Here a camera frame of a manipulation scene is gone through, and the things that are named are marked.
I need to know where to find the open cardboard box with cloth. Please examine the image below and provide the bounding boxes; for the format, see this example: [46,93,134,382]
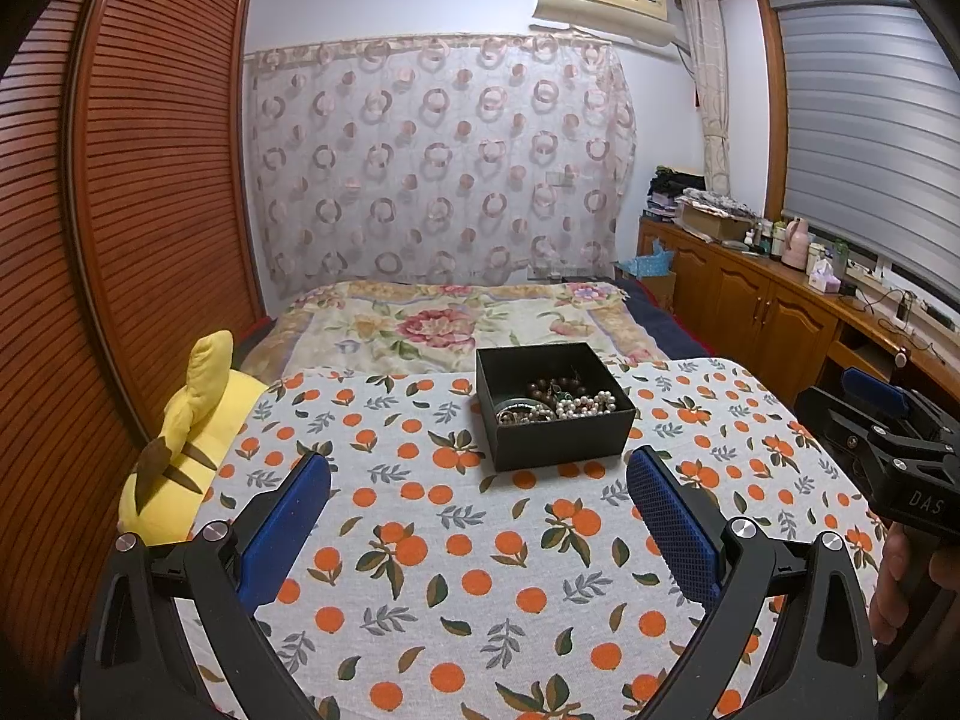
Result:
[675,190,758,242]

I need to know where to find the person's right hand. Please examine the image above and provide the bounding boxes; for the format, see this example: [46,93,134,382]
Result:
[870,523,925,646]

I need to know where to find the wooden window frame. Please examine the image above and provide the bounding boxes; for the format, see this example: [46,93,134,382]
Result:
[754,0,960,301]

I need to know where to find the floral cream blanket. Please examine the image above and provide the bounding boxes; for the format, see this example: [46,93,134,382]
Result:
[281,279,661,376]

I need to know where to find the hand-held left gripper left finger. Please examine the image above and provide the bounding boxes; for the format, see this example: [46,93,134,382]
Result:
[79,450,335,720]

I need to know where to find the cream wall air conditioner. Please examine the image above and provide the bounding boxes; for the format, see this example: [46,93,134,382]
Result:
[531,0,676,46]

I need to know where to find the black cable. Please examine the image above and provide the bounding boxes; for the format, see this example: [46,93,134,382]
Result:
[859,286,947,362]

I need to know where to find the pink thermos jug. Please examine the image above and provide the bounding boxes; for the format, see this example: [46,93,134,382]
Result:
[780,216,811,265]

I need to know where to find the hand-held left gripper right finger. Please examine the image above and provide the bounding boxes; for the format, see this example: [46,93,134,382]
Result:
[626,446,878,720]

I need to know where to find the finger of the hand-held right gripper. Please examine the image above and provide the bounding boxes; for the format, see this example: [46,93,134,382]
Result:
[840,367,938,436]
[795,386,902,481]

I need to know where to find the floral bed blanket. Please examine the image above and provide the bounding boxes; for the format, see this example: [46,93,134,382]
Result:
[236,274,721,383]

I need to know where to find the black jewelry box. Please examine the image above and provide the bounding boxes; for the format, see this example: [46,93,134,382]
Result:
[475,341,640,473]

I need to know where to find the grey window blind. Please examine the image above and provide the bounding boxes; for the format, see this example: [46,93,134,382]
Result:
[776,0,960,271]

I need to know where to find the white pearl necklace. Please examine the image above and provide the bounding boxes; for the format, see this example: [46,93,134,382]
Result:
[551,386,620,421]

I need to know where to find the wooden louvered wardrobe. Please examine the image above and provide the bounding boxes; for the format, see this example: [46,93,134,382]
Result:
[0,0,267,646]

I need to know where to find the beige side curtain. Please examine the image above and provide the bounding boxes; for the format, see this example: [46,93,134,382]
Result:
[679,0,732,196]

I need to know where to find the translucent jade bangle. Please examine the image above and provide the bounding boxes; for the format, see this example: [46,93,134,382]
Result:
[495,397,556,427]

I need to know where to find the yellow plush toy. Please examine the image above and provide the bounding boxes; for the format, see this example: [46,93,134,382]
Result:
[118,330,271,548]

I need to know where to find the sheer curtain with ring pattern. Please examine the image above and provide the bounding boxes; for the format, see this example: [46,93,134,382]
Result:
[246,34,638,297]

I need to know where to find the small brown cardboard box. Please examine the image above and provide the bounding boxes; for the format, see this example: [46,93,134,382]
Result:
[641,270,677,312]

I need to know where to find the orange fruit print cloth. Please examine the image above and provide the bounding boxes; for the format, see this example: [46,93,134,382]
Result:
[172,356,890,720]

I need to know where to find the blue patterned bag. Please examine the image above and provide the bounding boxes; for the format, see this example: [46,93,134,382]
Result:
[615,238,677,280]

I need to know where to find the long wooden cabinet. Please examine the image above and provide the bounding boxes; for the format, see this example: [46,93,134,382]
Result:
[636,214,960,428]

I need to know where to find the stack of folded clothes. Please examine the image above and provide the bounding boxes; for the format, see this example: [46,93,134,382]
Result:
[646,163,707,222]

